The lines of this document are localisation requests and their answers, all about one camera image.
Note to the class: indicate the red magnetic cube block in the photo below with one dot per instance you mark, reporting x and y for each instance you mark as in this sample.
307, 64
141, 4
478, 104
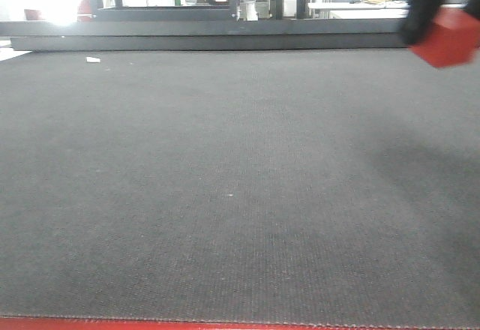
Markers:
453, 39

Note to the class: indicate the dark grey fabric mat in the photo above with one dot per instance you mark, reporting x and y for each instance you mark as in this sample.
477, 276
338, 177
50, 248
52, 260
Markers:
318, 187

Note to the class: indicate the white background table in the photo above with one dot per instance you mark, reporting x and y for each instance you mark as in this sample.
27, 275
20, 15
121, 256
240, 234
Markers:
358, 11

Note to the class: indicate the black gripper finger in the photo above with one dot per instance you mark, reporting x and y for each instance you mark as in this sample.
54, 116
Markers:
472, 7
418, 20

